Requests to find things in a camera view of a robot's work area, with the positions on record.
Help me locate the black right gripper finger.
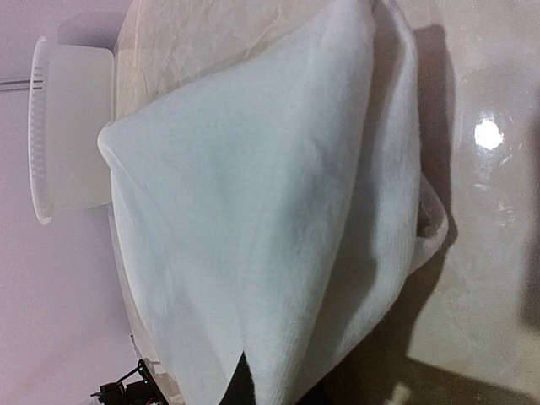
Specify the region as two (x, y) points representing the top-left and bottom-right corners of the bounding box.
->
(221, 354), (257, 405)

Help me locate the white cloth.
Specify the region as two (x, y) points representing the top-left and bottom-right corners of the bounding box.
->
(98, 1), (449, 404)

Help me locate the white plastic laundry basket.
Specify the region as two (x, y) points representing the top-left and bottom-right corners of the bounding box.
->
(28, 37), (115, 225)

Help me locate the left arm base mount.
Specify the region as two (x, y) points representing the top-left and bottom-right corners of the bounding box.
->
(89, 359), (169, 405)

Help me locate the left wall aluminium profile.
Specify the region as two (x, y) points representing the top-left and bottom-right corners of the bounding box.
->
(0, 78), (30, 93)

